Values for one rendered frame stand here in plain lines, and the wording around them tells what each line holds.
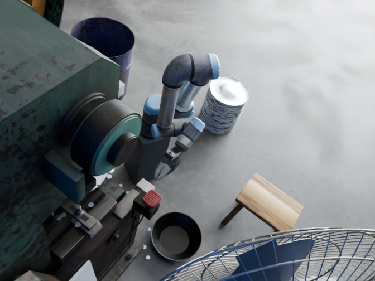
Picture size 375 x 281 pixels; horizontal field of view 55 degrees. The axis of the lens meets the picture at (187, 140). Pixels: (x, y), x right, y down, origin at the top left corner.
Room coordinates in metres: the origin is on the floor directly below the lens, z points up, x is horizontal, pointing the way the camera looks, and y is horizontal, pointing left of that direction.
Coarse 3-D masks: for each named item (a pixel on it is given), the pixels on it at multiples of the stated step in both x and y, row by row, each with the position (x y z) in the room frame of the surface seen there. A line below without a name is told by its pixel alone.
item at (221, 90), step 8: (224, 80) 2.04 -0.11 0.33; (232, 80) 2.07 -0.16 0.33; (216, 88) 1.93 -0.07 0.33; (224, 88) 1.95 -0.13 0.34; (232, 88) 1.98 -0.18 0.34; (240, 88) 2.02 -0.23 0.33; (216, 96) 1.85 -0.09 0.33; (224, 96) 1.88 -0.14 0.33; (232, 96) 1.90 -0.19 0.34; (240, 96) 1.93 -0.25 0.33; (248, 96) 1.96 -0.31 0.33; (232, 104) 1.83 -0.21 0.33; (240, 104) 1.86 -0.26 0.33
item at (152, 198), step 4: (148, 192) 0.73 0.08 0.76; (152, 192) 0.73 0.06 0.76; (156, 192) 0.74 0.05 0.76; (144, 196) 0.70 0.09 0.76; (148, 196) 0.71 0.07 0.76; (152, 196) 0.71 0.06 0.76; (156, 196) 0.72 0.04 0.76; (160, 196) 0.73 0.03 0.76; (144, 200) 0.69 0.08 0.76; (148, 200) 0.69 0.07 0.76; (152, 200) 0.70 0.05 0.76; (156, 200) 0.70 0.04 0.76; (148, 204) 0.68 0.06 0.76; (152, 204) 0.68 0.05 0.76; (156, 204) 0.69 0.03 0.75
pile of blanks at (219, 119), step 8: (208, 88) 1.96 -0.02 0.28; (208, 96) 1.90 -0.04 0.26; (208, 104) 1.86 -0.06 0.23; (216, 104) 1.83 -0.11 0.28; (224, 104) 1.81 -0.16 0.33; (200, 112) 1.92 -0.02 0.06; (208, 112) 1.84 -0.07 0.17; (216, 112) 1.81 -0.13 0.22; (224, 112) 1.81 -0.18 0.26; (232, 112) 1.83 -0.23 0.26; (240, 112) 1.89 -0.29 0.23; (208, 120) 1.83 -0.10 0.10; (216, 120) 1.82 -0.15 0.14; (224, 120) 1.81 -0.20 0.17; (232, 120) 1.85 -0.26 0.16; (208, 128) 1.82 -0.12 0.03; (216, 128) 1.81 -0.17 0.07; (224, 128) 1.83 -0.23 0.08; (232, 128) 1.89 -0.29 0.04
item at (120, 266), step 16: (128, 208) 0.69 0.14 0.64; (112, 224) 0.61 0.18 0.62; (128, 224) 0.71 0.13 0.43; (96, 240) 0.52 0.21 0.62; (112, 240) 0.59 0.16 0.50; (128, 240) 0.75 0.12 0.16; (80, 256) 0.44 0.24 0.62; (96, 256) 0.51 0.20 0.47; (128, 256) 0.71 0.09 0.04; (32, 272) 0.28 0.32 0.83; (64, 272) 0.37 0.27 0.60; (96, 272) 0.51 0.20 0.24; (112, 272) 0.60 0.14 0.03
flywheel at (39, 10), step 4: (24, 0) 0.99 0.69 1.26; (28, 0) 0.99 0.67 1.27; (32, 0) 0.99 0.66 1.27; (36, 0) 1.01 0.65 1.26; (40, 0) 1.02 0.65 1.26; (44, 0) 1.04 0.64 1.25; (32, 4) 0.99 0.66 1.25; (36, 4) 1.00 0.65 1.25; (40, 4) 1.02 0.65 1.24; (44, 4) 1.03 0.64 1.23; (36, 8) 1.00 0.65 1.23; (40, 8) 1.02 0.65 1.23; (44, 8) 1.03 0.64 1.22; (36, 12) 1.00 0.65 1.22; (40, 12) 1.01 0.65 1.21
